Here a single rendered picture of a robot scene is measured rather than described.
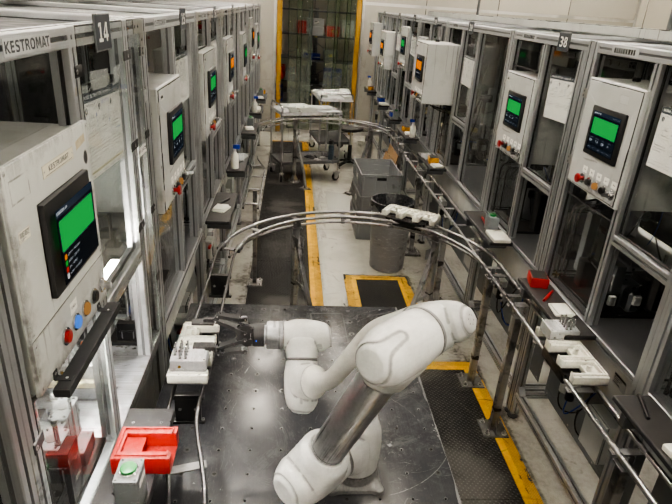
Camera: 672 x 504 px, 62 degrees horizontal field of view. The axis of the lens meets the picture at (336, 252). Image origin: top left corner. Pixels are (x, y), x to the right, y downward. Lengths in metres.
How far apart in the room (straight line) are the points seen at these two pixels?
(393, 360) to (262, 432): 1.01
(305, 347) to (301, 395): 0.15
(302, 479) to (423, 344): 0.61
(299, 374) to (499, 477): 1.60
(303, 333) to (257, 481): 0.51
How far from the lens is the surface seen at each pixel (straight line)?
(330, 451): 1.60
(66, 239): 1.26
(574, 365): 2.44
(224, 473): 2.01
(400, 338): 1.24
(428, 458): 2.10
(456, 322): 1.34
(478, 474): 3.08
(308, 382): 1.73
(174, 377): 2.09
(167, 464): 1.68
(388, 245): 4.74
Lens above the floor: 2.11
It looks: 24 degrees down
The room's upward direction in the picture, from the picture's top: 4 degrees clockwise
